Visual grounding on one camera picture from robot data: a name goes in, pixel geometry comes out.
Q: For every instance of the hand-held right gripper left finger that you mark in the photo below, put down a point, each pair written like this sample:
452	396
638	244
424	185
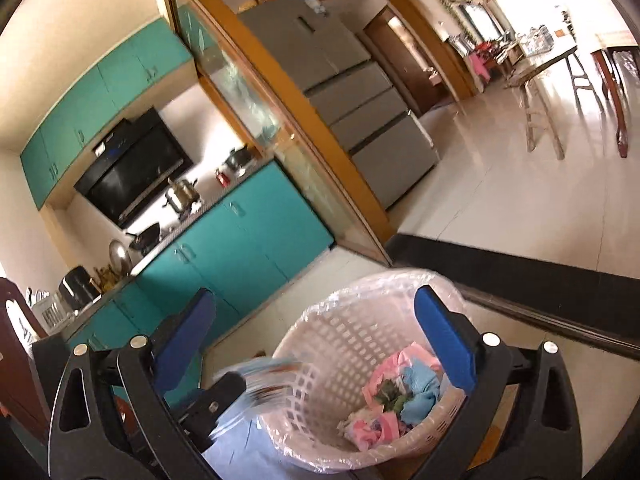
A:
185	340

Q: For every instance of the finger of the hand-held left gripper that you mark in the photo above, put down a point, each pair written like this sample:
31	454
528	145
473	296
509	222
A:
215	405

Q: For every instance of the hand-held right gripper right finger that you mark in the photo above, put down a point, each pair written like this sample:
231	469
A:
445	340

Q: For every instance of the white plastic lined basket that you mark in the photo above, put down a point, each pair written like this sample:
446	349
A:
340	330

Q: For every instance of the blue striped blanket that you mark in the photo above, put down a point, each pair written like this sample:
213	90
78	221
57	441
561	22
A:
245	455

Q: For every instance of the silver pot lid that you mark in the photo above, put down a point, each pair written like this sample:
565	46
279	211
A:
120	257

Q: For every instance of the black wok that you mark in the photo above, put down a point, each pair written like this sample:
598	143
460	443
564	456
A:
147	237

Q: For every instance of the teal lower kitchen cabinets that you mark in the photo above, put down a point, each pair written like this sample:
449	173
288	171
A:
250	240

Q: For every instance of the teal kitchen cabinets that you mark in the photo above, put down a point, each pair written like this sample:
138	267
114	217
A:
250	240
90	110

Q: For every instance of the black air fryer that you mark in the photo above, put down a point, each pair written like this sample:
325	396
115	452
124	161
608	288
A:
77	287

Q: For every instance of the white dish rack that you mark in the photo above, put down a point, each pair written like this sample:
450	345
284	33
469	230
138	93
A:
52	312

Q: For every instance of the grey kitchen countertop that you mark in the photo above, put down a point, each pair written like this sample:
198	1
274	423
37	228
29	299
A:
210	205

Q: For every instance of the steel kettle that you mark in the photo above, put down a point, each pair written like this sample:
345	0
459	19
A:
181	195

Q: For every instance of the red small bottle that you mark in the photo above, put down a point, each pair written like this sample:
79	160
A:
221	178

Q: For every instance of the brown wooden chair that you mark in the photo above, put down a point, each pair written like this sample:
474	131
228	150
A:
20	360

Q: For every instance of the black range hood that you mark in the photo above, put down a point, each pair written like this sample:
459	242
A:
135	175

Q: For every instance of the black cooking pot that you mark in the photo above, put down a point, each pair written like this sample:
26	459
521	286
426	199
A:
240	159

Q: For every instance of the wooden framed glass partition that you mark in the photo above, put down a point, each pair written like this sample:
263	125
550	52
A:
280	125

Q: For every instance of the teal upper kitchen cabinets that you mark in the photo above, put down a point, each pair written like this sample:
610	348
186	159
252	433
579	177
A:
90	110

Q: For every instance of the grey refrigerator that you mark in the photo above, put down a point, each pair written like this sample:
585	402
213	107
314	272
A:
350	85

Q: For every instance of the pink hanging cloth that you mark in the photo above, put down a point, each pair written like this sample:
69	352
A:
479	67

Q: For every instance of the brown wooden door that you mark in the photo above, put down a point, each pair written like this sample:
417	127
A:
405	60

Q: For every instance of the long light wooden table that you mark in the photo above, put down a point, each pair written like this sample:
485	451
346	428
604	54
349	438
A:
540	67

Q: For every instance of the dark wooden table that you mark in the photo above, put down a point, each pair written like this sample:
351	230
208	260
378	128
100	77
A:
612	90

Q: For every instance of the green vine garland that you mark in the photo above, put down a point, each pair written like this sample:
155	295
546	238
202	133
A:
460	0

